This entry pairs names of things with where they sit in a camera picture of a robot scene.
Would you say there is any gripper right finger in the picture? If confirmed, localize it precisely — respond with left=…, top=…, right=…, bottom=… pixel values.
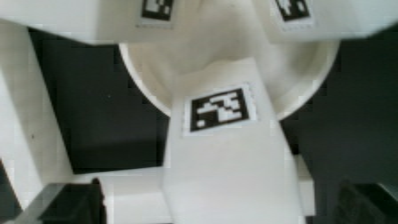
left=336, top=181, right=398, bottom=224

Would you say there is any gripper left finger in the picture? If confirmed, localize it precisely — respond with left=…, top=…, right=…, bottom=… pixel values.
left=11, top=178, right=107, bottom=224

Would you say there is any white stool leg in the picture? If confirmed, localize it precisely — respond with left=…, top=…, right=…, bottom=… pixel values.
left=253, top=0, right=398, bottom=43
left=0, top=0, right=201, bottom=45
left=164, top=58, right=306, bottom=224

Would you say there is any white round stool seat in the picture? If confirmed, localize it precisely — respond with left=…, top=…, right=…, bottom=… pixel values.
left=120, top=35, right=340, bottom=119

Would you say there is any white U-shaped fence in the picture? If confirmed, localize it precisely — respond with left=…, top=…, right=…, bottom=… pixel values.
left=0, top=20, right=317, bottom=224

